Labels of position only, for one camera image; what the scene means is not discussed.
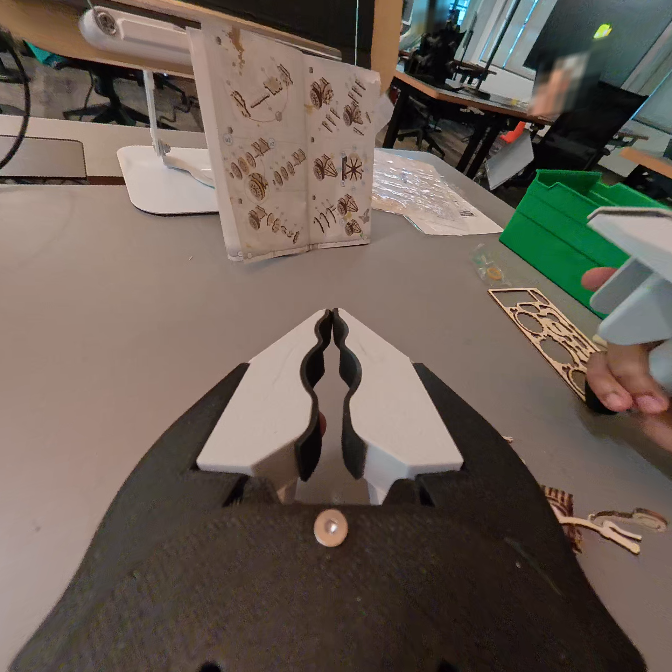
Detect black cable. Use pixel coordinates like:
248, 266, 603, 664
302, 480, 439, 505
0, 31, 33, 172

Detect grey laptop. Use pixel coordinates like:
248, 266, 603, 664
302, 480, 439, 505
0, 138, 88, 180

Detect loose wooden model pieces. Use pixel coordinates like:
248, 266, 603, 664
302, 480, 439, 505
556, 508, 669, 555

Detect clear plastic bag of sheets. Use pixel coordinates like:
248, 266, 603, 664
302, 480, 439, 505
372, 148, 506, 237

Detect wooden table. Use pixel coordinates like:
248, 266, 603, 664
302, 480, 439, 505
394, 68, 555, 180

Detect black machine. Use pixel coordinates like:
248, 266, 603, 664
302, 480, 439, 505
407, 29, 468, 83

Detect black office chair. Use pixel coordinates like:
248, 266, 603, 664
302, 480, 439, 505
63, 68, 186, 130

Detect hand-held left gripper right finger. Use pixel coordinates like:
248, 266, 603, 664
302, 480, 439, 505
333, 308, 464, 505

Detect wooden laser-cut sheet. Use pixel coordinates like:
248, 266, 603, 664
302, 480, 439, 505
488, 288, 603, 403

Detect green plastic bin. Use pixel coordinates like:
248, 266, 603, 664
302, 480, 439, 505
499, 169, 672, 321

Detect grey desk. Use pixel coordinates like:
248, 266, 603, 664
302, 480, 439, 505
0, 113, 672, 672

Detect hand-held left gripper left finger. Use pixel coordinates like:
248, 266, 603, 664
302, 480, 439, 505
197, 309, 334, 504

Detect white sheet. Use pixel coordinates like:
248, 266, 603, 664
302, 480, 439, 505
485, 136, 536, 191

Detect person's right hand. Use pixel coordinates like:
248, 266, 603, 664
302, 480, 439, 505
581, 267, 672, 453

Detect illustrated instruction booklet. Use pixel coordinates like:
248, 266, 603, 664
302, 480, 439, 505
186, 23, 382, 264

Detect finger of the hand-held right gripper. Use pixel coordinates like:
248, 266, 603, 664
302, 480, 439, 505
587, 206, 672, 392

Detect wooden gear assembly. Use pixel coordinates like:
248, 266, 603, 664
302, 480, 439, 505
541, 485, 585, 555

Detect white metal stand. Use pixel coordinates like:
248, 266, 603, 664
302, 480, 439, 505
79, 8, 343, 217

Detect small parts packet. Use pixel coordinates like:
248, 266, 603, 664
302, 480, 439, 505
470, 244, 506, 288

